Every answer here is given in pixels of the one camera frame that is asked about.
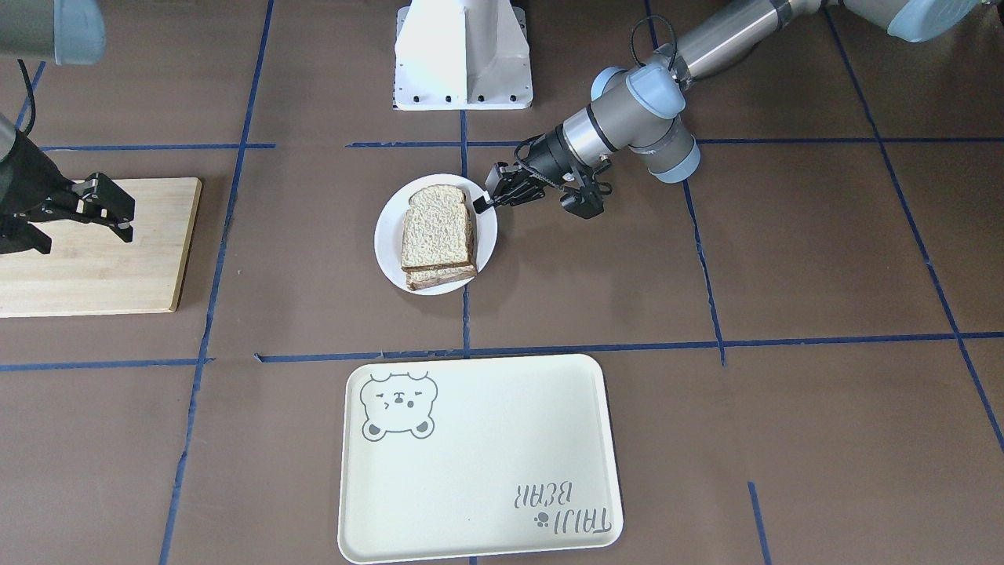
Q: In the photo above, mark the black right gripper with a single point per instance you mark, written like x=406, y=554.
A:
x=25, y=176

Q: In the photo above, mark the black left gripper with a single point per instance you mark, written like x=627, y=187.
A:
x=551, y=155

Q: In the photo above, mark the bread slice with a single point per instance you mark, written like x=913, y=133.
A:
x=422, y=280
x=438, y=231

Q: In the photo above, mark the white round plate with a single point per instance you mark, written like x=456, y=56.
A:
x=389, y=231

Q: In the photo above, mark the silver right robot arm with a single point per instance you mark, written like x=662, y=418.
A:
x=63, y=32

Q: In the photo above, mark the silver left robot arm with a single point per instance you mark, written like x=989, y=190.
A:
x=639, y=109

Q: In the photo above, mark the bread slice on plate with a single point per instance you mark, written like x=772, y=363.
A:
x=422, y=280

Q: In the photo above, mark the wooden cutting board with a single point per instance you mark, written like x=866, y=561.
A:
x=90, y=271

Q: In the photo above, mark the cream bear tray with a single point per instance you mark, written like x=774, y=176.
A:
x=477, y=457

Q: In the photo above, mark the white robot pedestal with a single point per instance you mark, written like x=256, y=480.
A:
x=462, y=56

